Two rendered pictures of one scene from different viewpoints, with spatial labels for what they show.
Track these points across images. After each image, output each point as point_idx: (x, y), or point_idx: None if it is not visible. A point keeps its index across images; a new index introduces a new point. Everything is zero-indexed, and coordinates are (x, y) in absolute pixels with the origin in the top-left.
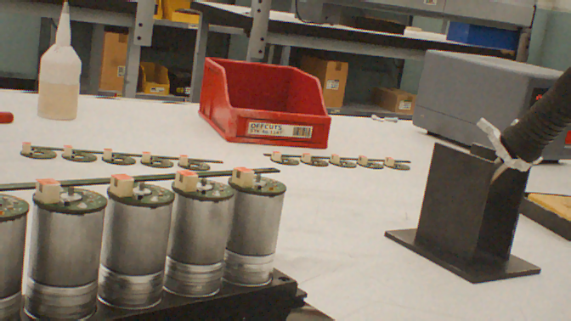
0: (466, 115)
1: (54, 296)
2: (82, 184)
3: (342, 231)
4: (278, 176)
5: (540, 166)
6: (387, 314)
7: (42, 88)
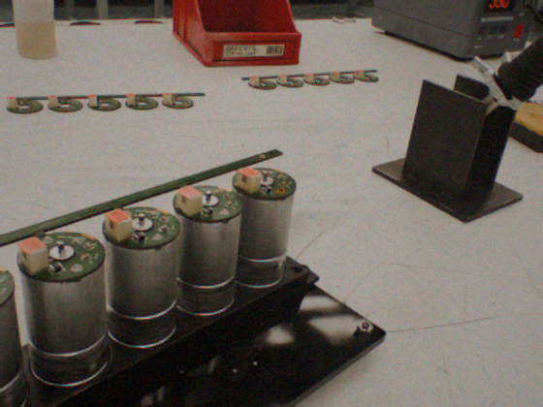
0: (423, 15)
1: (61, 362)
2: (73, 222)
3: (332, 171)
4: (259, 105)
5: (492, 60)
6: (394, 279)
7: (18, 28)
